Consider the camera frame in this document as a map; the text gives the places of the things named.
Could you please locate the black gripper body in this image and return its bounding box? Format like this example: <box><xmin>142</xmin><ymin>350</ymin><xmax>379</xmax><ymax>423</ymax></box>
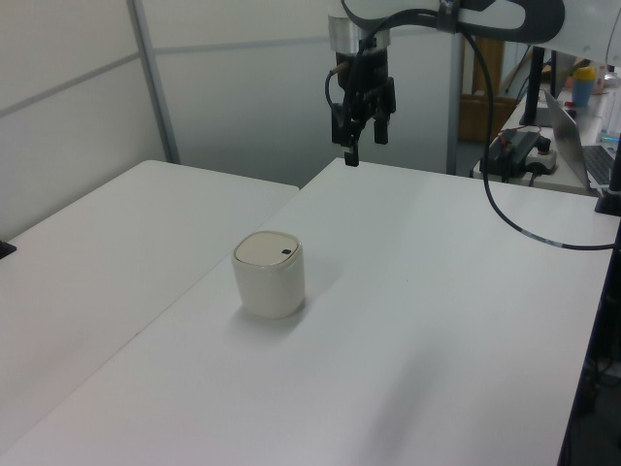
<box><xmin>331</xmin><ymin>47</ymin><xmax>399</xmax><ymax>120</ymax></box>

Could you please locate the small white trash bin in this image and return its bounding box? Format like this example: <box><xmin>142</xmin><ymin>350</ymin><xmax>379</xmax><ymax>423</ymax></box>
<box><xmin>232</xmin><ymin>230</ymin><xmax>307</xmax><ymax>320</ymax></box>

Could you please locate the silver open laptop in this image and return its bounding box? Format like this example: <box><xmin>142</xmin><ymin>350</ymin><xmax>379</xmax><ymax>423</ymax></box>
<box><xmin>542</xmin><ymin>88</ymin><xmax>621</xmax><ymax>196</ymax></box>

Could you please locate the black monitor stand pole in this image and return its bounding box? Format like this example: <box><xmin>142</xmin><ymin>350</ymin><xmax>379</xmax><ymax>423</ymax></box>
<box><xmin>519</xmin><ymin>46</ymin><xmax>555</xmax><ymax>128</ymax></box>

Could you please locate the blue cup with yellow lid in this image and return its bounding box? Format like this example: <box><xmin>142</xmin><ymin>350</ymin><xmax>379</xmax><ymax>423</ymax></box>
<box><xmin>572</xmin><ymin>65</ymin><xmax>598</xmax><ymax>109</ymax></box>

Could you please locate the black power box with wires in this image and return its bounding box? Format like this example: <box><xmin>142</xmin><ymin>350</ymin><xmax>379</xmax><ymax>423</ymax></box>
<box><xmin>478</xmin><ymin>126</ymin><xmax>557</xmax><ymax>184</ymax></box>

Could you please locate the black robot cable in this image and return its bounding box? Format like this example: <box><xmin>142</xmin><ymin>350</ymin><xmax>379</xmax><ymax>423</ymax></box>
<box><xmin>323</xmin><ymin>0</ymin><xmax>620</xmax><ymax>252</ymax></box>

